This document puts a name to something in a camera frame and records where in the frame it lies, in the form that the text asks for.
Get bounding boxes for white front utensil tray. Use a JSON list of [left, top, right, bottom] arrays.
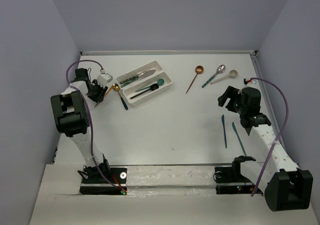
[[120, 71, 173, 108]]

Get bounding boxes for teal plastic spoon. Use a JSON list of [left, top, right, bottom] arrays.
[[135, 78, 165, 93]]

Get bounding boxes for steel knife teal handle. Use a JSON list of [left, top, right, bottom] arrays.
[[119, 69, 157, 85]]

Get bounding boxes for silver spoon teal handle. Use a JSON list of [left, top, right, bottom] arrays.
[[201, 64, 226, 88]]

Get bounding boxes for beige measuring spoon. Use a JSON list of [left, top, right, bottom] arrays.
[[210, 70, 238, 85]]

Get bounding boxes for teal plastic knife left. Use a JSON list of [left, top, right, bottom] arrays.
[[221, 114, 228, 149]]

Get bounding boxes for teal plastic knife right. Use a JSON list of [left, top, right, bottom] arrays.
[[231, 122, 247, 156]]

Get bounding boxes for black measuring spoon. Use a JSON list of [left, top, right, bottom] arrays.
[[129, 83, 159, 100]]

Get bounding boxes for steel knife dark handle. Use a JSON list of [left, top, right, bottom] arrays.
[[122, 70, 147, 83]]

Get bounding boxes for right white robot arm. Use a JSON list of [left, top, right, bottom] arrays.
[[215, 86, 313, 212]]

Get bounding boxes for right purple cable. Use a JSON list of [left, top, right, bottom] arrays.
[[249, 77, 289, 197]]

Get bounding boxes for orange plastic knife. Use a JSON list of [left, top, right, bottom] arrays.
[[94, 84, 114, 107]]

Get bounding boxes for copper round spoon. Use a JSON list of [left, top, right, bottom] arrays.
[[185, 65, 204, 94]]

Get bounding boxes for gold spoon teal handle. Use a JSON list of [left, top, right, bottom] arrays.
[[113, 83, 129, 111]]

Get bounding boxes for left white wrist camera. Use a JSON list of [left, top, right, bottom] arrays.
[[96, 73, 113, 88]]

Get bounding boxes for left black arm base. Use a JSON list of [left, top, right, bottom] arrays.
[[77, 156, 128, 196]]

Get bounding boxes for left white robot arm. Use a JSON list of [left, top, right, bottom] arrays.
[[50, 68, 113, 183]]

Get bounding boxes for teal plastic knife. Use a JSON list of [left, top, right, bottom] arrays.
[[221, 114, 228, 149], [231, 122, 247, 156]]

